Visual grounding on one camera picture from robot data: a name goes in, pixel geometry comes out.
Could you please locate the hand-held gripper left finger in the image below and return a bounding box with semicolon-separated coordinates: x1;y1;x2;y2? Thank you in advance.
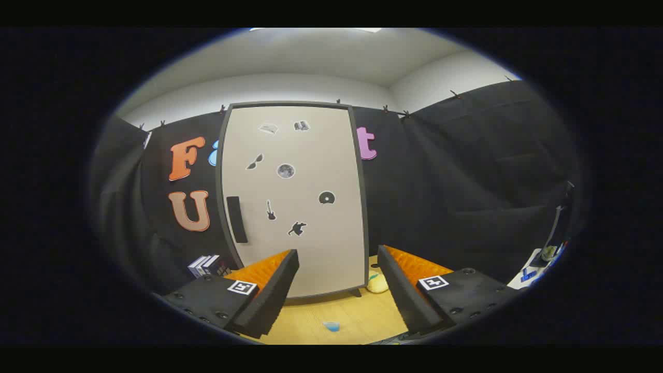
163;249;300;339

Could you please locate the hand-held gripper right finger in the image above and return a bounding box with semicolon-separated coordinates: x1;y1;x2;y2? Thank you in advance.
377;245;518;335

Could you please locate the beige cabinet door black handle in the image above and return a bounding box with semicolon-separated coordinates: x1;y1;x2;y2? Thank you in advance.
221;106;365;297

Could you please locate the pale yellow soft object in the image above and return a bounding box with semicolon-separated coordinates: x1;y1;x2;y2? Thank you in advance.
367;270;389;294

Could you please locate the dark blue book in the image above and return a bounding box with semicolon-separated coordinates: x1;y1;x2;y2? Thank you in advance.
205;254;231;277

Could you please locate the grey cabinet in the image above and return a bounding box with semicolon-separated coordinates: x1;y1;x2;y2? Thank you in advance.
216;102;370;300

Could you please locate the white side table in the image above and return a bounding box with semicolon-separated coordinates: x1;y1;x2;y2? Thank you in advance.
508;248;568;290

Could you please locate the black backdrop cloth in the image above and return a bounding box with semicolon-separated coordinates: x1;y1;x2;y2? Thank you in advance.
91;78;581;296

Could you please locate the black stand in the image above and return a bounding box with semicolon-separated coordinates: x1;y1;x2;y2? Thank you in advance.
531;181;575;267

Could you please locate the row of cloth clips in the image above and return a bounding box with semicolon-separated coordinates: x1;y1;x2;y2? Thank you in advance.
137;75;518;130

